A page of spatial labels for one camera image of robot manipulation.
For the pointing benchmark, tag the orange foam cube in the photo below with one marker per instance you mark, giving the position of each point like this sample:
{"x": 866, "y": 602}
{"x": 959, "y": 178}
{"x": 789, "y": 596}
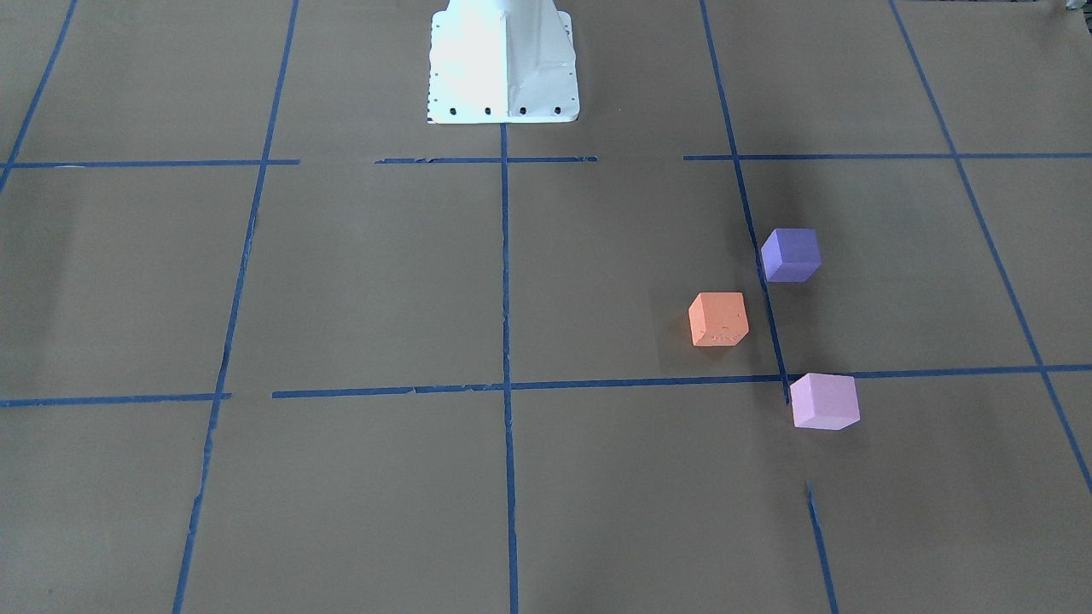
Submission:
{"x": 718, "y": 319}

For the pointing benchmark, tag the light pink foam cube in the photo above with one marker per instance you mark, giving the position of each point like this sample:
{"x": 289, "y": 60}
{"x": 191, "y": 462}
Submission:
{"x": 824, "y": 401}

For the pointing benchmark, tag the dark purple foam cube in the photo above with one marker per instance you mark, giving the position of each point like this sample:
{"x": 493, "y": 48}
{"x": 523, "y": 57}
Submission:
{"x": 791, "y": 255}

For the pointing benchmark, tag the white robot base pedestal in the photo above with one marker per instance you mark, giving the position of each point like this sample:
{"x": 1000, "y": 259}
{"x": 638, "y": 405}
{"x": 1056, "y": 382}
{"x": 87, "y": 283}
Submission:
{"x": 502, "y": 62}

